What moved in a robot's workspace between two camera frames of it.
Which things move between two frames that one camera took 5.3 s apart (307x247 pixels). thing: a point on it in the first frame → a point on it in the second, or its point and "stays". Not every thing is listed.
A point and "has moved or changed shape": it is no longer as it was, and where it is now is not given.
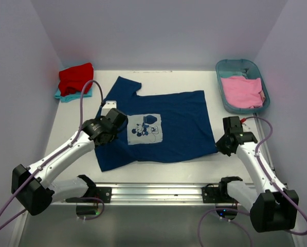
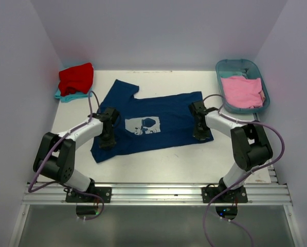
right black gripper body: [221, 144] → [200, 133]
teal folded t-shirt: [70, 97] stays
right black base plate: [218, 194] stays
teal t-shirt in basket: [238, 73] stays
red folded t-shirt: [72, 80] stays
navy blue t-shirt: [165, 126] has moved or changed shape
